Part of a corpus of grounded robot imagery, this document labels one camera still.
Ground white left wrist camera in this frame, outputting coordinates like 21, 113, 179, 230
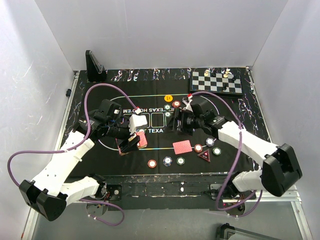
129, 114, 148, 135

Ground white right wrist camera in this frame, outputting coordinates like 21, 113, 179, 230
182, 97, 193, 112

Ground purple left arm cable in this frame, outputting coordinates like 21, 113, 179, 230
6, 83, 142, 227

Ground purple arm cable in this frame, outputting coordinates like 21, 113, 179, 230
187, 91, 263, 217
6, 83, 142, 227

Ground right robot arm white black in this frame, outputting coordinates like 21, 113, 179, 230
168, 103, 303, 199

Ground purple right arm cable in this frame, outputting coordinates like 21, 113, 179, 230
187, 91, 263, 217

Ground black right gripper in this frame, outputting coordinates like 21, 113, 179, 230
163, 107, 204, 137

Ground black texas holdem poker mat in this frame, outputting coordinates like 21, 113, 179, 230
72, 79, 253, 177

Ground green poker chip stack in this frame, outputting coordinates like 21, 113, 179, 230
176, 157, 185, 166

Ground yellow dealer button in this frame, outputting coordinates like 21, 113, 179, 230
164, 94, 173, 103

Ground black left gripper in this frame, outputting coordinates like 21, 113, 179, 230
106, 117, 141, 152

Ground red playing card deck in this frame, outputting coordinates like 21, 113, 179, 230
126, 131, 148, 150

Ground black triangular all-in marker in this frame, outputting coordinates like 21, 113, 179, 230
197, 149, 211, 163

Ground black white chess board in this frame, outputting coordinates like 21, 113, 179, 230
189, 71, 244, 98

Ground white chess pawn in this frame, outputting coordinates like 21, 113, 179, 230
223, 68, 230, 78

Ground black case corner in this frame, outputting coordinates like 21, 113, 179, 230
215, 223, 278, 240

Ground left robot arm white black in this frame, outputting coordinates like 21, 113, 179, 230
19, 99, 148, 221

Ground aluminium frame rail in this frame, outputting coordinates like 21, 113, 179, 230
21, 191, 313, 240

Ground black card shoe stand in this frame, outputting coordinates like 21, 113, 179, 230
85, 50, 107, 83

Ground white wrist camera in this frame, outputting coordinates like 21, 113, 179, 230
129, 114, 148, 135
182, 97, 193, 112

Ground red poker chip stack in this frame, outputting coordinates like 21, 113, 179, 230
147, 159, 157, 169

